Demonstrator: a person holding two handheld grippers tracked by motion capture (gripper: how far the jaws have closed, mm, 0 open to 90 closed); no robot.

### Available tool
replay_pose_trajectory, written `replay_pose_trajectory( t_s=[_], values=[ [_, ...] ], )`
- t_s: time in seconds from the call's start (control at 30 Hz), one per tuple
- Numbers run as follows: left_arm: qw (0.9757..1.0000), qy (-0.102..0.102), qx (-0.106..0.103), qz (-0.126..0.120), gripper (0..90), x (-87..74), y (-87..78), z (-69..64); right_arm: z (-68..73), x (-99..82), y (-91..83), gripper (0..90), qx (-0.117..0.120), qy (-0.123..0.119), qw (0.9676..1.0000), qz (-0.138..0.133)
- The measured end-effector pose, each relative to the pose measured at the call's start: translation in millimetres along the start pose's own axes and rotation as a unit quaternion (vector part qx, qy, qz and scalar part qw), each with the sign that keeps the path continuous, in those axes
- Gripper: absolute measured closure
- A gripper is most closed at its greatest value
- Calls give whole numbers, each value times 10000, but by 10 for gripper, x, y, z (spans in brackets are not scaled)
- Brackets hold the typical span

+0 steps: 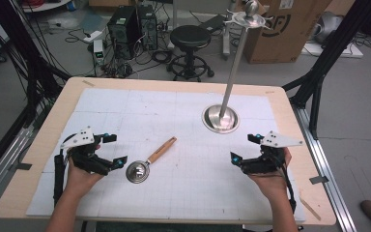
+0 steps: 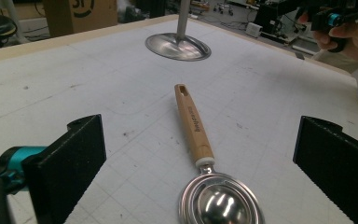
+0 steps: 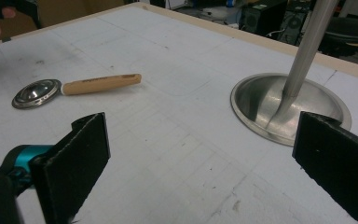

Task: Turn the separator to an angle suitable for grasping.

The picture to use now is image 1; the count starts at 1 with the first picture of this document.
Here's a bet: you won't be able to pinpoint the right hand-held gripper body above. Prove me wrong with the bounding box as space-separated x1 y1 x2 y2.
240 130 305 177

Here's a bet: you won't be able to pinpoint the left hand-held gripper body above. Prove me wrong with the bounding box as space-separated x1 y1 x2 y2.
60 126 114 177

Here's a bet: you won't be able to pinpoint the metal ladle with wooden handle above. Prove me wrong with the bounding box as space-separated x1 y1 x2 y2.
125 135 178 185

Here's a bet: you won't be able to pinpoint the silver metal pole stand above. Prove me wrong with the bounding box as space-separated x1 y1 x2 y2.
201 0 274 135

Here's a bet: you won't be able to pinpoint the person's left hand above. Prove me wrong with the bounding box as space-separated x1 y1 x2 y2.
64 157 105 195

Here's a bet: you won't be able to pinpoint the person's right hand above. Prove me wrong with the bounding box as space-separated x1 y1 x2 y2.
247 147 293 201

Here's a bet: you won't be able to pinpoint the black tape strip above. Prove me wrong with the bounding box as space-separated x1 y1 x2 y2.
308 175 330 186
14 161 34 172

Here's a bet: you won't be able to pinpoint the white grid mat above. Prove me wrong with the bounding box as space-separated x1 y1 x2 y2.
25 87 306 223

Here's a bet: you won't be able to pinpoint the small white device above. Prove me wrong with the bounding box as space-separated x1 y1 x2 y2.
92 39 106 67

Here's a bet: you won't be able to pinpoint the brown cardboard box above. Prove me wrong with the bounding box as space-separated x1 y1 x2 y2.
243 0 334 65

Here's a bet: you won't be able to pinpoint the white power strip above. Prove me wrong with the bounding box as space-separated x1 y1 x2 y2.
82 29 104 44

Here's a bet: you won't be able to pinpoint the flat white board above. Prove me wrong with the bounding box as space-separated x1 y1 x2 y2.
300 41 365 60

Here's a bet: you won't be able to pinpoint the large black computer tower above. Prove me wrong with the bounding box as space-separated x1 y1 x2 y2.
106 5 143 61

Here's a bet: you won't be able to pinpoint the narrow black computer tower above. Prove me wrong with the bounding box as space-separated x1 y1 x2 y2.
137 4 159 51

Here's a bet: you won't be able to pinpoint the black round stool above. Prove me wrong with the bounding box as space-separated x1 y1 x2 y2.
166 24 215 83

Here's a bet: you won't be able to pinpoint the aluminium rail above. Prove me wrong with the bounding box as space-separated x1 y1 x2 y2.
0 104 44 212
290 103 357 232

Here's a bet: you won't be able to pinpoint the black sleeved gripper cable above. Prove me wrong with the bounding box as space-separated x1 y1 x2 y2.
53 132 78 208

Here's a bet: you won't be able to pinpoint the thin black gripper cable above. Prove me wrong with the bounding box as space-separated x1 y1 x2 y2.
278 158 299 215

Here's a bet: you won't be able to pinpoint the black metal frame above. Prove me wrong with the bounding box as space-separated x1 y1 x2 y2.
0 0 72 187
282 0 371 140

